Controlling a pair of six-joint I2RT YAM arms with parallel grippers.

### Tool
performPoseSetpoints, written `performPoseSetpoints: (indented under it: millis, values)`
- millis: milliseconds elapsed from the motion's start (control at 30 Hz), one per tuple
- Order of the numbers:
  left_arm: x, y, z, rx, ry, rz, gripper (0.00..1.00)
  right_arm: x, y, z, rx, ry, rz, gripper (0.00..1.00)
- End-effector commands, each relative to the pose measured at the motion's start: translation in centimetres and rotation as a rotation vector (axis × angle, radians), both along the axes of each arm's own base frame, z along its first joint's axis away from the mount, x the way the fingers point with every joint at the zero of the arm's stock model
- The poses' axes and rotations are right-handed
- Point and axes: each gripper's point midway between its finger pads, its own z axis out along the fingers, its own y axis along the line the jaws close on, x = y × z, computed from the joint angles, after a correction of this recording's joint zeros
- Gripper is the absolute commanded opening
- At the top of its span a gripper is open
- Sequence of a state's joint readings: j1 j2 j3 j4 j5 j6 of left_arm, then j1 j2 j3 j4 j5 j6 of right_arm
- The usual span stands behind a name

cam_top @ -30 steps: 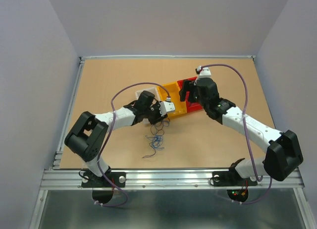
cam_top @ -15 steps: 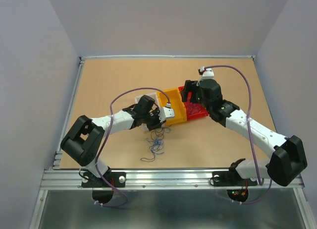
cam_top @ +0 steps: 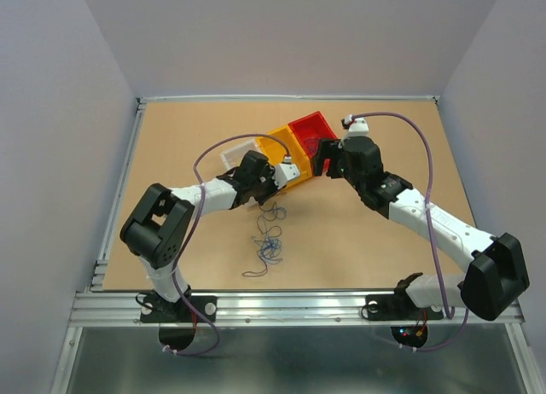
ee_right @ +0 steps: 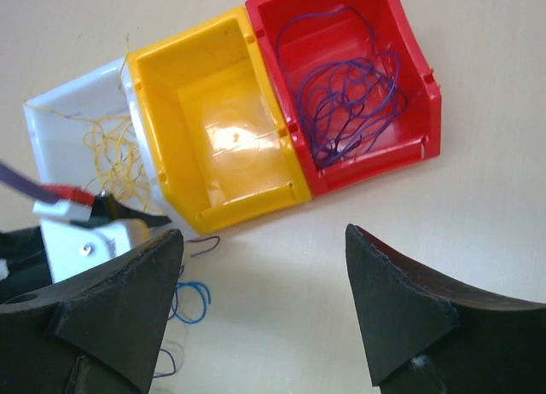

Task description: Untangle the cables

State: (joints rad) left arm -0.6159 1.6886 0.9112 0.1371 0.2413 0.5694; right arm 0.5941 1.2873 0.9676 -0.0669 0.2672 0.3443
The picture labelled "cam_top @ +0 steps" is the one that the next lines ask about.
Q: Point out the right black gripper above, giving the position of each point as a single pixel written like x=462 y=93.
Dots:
x=325 y=150

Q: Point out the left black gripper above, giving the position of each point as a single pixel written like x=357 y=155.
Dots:
x=268 y=172

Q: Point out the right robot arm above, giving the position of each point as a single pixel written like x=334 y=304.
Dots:
x=494 y=269

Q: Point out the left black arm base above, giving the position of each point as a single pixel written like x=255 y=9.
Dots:
x=154 y=309

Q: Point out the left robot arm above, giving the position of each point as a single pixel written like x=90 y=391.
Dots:
x=158 y=228

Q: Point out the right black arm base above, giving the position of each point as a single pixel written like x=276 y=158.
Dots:
x=394 y=307

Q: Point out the red plastic bin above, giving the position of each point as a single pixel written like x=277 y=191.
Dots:
x=309 y=130

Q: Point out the white plastic bin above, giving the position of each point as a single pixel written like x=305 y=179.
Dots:
x=232 y=156

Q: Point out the yellow plastic bin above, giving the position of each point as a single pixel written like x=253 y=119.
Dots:
x=276 y=152

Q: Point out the metal front plate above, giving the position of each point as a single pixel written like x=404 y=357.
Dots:
x=481 y=359

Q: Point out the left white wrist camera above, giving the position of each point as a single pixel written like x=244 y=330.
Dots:
x=286 y=172

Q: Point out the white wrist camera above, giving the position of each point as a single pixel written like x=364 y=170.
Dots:
x=286 y=172
x=354 y=125

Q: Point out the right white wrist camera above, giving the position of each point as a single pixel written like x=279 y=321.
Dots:
x=354 y=125

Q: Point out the aluminium front rail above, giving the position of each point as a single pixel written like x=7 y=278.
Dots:
x=237 y=309

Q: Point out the aluminium rail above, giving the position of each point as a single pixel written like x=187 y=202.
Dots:
x=100 y=265
x=281 y=97
x=237 y=309

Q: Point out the aluminium back rail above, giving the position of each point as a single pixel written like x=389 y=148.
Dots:
x=281 y=97

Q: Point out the aluminium left rail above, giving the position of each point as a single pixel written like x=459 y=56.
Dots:
x=100 y=265

